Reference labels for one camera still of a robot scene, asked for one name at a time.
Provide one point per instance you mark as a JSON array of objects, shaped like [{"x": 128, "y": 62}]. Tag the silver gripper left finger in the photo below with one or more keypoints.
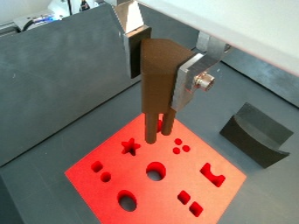
[{"x": 135, "y": 32}]

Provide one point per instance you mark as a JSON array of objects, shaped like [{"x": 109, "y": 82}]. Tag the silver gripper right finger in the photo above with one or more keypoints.
[{"x": 192, "y": 73}]

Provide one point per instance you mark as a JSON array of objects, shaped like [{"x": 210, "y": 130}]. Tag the brown three prong block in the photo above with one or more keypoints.
[{"x": 160, "y": 60}]

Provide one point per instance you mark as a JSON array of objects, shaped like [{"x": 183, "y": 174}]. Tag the grey side panel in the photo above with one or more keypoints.
[{"x": 59, "y": 70}]

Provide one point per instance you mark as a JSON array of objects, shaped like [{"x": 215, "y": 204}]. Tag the black curved block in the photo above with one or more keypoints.
[{"x": 258, "y": 135}]

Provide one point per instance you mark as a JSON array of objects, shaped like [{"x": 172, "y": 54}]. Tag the red foam shape board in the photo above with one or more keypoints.
[{"x": 172, "y": 182}]

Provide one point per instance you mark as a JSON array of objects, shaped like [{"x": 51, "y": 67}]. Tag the robot base with cables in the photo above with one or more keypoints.
[{"x": 21, "y": 15}]

